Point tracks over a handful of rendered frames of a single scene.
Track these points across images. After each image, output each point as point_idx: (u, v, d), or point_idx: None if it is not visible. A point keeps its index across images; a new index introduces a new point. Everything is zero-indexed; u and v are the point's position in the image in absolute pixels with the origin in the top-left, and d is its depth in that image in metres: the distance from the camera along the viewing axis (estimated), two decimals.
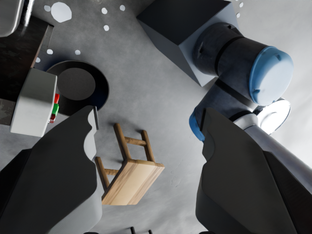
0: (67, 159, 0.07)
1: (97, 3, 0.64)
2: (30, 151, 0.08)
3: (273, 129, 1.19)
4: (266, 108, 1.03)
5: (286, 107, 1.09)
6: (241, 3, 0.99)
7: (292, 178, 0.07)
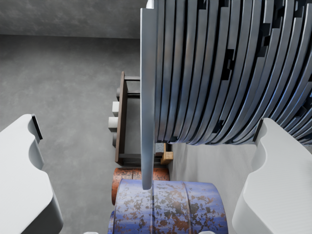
0: (11, 175, 0.07)
1: None
2: None
3: None
4: None
5: None
6: None
7: None
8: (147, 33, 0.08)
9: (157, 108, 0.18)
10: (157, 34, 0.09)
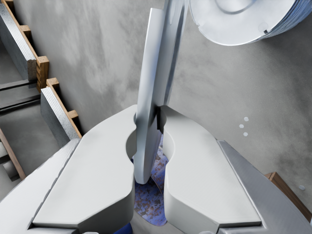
0: (109, 155, 0.08)
1: None
2: (80, 140, 0.08)
3: None
4: None
5: None
6: (241, 127, 0.97)
7: (244, 161, 0.08)
8: (153, 33, 0.09)
9: None
10: (165, 35, 0.09)
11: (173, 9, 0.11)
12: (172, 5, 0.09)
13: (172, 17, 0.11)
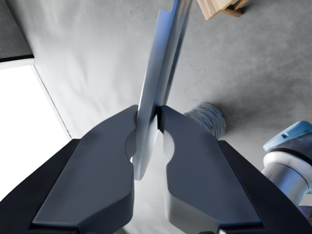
0: (108, 155, 0.08)
1: None
2: (79, 140, 0.08)
3: None
4: None
5: None
6: None
7: (245, 162, 0.07)
8: (159, 35, 0.09)
9: None
10: (172, 37, 0.09)
11: (181, 10, 0.10)
12: (180, 7, 0.09)
13: (179, 18, 0.11)
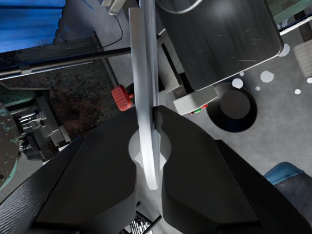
0: (112, 155, 0.08)
1: (303, 74, 0.70)
2: (82, 140, 0.08)
3: None
4: None
5: None
6: None
7: (242, 161, 0.08)
8: (136, 30, 0.09)
9: None
10: (147, 32, 0.10)
11: (148, 9, 0.11)
12: (146, 3, 0.10)
13: (148, 16, 0.11)
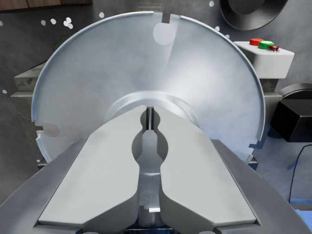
0: (114, 155, 0.08)
1: (162, 7, 0.71)
2: (86, 140, 0.08)
3: (147, 200, 0.30)
4: (172, 37, 0.19)
5: (238, 140, 0.25)
6: None
7: (238, 160, 0.08)
8: (32, 113, 0.22)
9: None
10: (43, 114, 0.23)
11: (55, 128, 0.24)
12: (46, 125, 0.24)
13: (58, 126, 0.24)
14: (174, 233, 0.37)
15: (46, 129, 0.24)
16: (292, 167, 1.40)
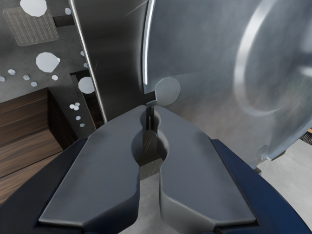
0: (115, 155, 0.08)
1: (6, 8, 0.53)
2: (86, 140, 0.08)
3: None
4: (170, 79, 0.13)
5: None
6: None
7: (238, 160, 0.08)
8: None
9: None
10: (248, 160, 0.24)
11: (260, 148, 0.24)
12: (257, 155, 0.25)
13: None
14: None
15: (261, 154, 0.25)
16: None
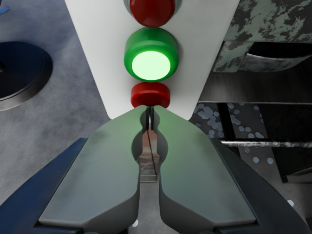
0: (114, 155, 0.08)
1: None
2: (86, 140, 0.08)
3: None
4: None
5: None
6: None
7: (238, 160, 0.08)
8: None
9: None
10: None
11: None
12: None
13: None
14: None
15: None
16: (3, 8, 1.04)
